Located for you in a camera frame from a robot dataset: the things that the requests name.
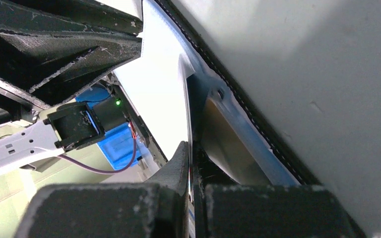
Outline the blue storage bin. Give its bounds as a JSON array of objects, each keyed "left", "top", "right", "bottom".
[{"left": 75, "top": 85, "right": 141, "bottom": 171}]

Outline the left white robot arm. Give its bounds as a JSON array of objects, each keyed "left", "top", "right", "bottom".
[{"left": 0, "top": 0, "right": 143, "bottom": 176}]

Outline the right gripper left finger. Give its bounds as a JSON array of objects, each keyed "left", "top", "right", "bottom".
[{"left": 15, "top": 141, "right": 190, "bottom": 238}]

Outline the black card holder wallet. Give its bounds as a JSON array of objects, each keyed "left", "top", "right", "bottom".
[{"left": 142, "top": 0, "right": 319, "bottom": 186}]

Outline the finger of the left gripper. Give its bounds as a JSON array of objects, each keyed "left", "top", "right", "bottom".
[{"left": 0, "top": 0, "right": 143, "bottom": 109}]

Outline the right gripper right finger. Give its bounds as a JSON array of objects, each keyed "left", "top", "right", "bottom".
[{"left": 192, "top": 143, "right": 365, "bottom": 238}]

